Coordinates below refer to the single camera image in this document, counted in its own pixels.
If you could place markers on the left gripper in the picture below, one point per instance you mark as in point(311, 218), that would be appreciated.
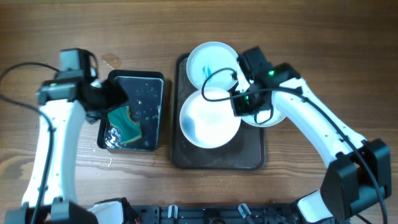
point(118, 94)

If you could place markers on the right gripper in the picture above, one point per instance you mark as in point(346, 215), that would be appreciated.
point(239, 110)

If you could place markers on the white plate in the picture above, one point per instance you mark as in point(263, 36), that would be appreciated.
point(207, 119)
point(260, 118)
point(206, 59)

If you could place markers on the white plate top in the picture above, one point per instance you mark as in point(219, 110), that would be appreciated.
point(206, 59)

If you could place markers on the green yellow sponge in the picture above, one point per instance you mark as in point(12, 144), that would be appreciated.
point(120, 119)

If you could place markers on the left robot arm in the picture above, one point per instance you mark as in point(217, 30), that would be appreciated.
point(50, 196)

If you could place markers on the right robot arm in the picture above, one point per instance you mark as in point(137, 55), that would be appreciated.
point(358, 171)

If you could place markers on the black water basin tray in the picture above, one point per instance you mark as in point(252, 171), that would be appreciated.
point(145, 91)

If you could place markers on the dark brown serving tray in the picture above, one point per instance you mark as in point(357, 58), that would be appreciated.
point(246, 151)

